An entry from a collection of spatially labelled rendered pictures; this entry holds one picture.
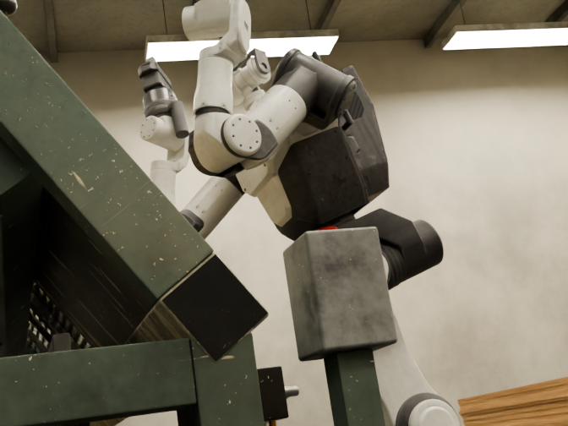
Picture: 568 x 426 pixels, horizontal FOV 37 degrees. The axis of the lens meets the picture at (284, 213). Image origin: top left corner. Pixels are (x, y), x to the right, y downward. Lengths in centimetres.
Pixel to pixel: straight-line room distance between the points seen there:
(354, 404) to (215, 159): 53
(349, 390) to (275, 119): 56
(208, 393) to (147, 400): 8
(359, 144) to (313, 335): 70
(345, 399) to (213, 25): 75
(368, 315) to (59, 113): 53
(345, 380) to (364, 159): 71
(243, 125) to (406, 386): 67
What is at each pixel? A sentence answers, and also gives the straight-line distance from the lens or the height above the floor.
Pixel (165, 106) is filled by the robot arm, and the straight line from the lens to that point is 217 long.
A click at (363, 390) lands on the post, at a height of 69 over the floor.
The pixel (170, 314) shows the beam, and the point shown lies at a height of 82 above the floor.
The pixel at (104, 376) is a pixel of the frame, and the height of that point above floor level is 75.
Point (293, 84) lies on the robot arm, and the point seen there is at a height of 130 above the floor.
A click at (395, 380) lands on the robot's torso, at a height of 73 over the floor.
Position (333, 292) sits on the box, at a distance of 124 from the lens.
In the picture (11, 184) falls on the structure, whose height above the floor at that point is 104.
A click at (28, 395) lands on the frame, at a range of 114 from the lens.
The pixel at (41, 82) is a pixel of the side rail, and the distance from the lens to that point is 126.
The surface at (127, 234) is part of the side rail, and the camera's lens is 119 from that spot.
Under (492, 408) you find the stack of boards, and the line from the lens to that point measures 646.
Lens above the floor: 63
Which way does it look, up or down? 15 degrees up
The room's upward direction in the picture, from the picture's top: 9 degrees counter-clockwise
